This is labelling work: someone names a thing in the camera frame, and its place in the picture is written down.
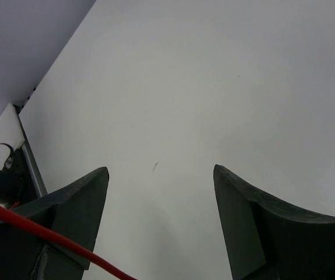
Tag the red black headphones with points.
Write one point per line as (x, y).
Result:
(27, 225)

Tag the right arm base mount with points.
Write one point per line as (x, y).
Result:
(16, 184)

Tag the aluminium side rail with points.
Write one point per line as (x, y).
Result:
(34, 172)

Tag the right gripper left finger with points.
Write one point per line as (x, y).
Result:
(74, 211)

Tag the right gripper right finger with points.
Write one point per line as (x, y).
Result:
(268, 238)

